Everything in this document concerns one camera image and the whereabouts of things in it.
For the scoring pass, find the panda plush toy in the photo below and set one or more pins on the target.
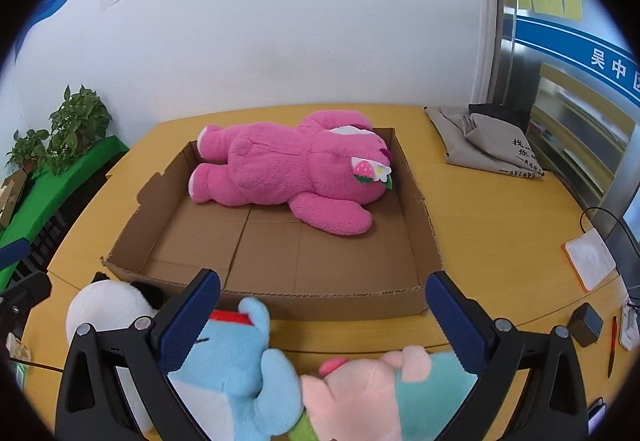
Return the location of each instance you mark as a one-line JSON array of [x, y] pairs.
[[107, 321]]

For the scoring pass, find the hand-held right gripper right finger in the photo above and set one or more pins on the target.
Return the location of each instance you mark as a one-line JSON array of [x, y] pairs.
[[462, 321]]

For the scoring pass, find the blue plush toy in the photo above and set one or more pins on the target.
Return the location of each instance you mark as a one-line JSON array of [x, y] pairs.
[[235, 371]]

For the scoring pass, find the potted green plant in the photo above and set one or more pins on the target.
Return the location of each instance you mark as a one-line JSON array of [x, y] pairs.
[[65, 126]]

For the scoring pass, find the black crate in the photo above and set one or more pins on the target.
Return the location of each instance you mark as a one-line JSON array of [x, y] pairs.
[[45, 241]]

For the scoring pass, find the white pad with orange edge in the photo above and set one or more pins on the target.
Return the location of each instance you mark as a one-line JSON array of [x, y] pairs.
[[590, 258]]

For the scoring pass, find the green cloth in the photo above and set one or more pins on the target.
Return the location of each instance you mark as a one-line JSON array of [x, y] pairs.
[[45, 191]]

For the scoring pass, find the grey cloth bag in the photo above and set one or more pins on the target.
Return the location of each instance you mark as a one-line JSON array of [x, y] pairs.
[[485, 146]]

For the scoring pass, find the orange pen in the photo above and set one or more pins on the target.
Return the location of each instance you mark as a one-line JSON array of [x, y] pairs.
[[612, 346]]

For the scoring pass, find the cardboard box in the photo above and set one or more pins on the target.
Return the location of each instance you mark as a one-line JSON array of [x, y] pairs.
[[300, 241]]

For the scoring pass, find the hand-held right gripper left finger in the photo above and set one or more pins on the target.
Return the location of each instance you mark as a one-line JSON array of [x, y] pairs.
[[185, 321]]

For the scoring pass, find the pink and teal plush toy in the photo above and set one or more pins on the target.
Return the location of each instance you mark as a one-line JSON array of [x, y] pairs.
[[370, 396]]

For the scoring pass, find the glass door with blue band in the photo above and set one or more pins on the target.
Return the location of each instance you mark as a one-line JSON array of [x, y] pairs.
[[560, 71]]

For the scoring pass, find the yellow sticky note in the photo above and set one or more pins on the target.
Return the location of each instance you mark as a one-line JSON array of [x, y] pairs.
[[573, 8], [524, 0], [547, 4]]

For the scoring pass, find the pink plush bear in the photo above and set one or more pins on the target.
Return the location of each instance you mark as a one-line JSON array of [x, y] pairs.
[[280, 166]]

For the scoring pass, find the black power adapter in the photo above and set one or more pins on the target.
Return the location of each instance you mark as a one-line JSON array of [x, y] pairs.
[[586, 324]]

